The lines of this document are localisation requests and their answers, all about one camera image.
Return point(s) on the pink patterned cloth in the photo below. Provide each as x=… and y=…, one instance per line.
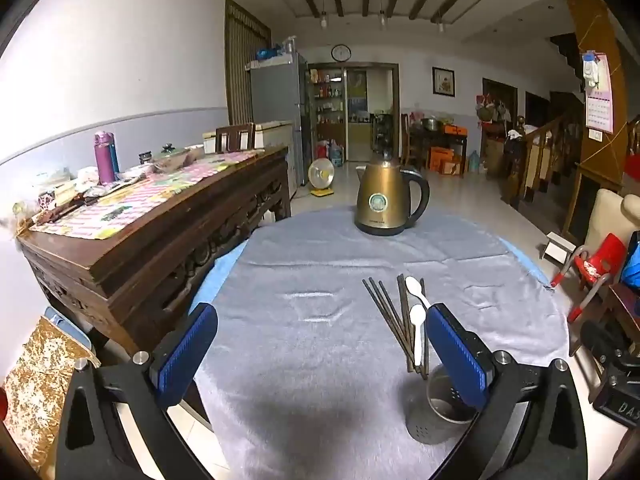
x=140, y=200

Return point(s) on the grey refrigerator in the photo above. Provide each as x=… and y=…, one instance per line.
x=275, y=95

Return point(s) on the wooden chair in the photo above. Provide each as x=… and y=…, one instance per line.
x=235, y=137

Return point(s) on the glass shelf cabinet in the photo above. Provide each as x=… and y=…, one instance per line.
x=327, y=105

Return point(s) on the white chest freezer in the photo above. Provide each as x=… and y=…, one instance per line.
x=272, y=135

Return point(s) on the small floor fan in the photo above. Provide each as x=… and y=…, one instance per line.
x=321, y=175

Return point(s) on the perforated metal utensil holder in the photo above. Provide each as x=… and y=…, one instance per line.
x=430, y=417

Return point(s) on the white plastic spoon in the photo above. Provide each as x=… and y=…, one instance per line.
x=417, y=320
x=414, y=285

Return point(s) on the beige armchair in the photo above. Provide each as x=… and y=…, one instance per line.
x=607, y=215

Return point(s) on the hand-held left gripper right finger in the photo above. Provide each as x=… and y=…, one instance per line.
x=457, y=355

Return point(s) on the red plastic chair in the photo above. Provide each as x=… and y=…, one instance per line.
x=597, y=260

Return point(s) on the purple thermos bottle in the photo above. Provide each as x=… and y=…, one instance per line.
x=104, y=160

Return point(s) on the carved wooden sideboard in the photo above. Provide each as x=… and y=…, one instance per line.
x=150, y=260

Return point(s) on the round wall clock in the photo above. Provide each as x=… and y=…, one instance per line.
x=341, y=52

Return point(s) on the wall calendar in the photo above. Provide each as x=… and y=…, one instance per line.
x=600, y=110

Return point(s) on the grey table cloth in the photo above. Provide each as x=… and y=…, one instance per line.
x=320, y=360

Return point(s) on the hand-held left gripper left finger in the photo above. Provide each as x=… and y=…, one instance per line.
x=185, y=350

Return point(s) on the wooden stair railing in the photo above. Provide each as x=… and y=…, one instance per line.
x=540, y=155

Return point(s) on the gold electric kettle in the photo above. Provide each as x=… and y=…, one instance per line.
x=380, y=195

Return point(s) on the gold patterned board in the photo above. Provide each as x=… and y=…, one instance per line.
x=40, y=385

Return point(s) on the brown wooden door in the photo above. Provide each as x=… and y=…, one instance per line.
x=245, y=60

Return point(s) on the bundle of dark chopsticks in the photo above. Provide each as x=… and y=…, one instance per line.
x=395, y=320

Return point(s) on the blue water jug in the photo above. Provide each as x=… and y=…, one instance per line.
x=336, y=154

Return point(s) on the blue thermos bottle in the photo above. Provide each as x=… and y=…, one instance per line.
x=115, y=157

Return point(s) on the framed wall picture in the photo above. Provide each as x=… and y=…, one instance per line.
x=443, y=81

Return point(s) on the glass pot lid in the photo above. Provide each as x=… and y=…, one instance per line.
x=170, y=156

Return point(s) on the orange cardboard boxes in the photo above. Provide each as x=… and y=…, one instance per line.
x=446, y=160

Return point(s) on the white step stool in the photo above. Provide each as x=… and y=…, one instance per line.
x=556, y=247

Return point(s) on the blue table cloth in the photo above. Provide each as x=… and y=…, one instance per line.
x=215, y=280

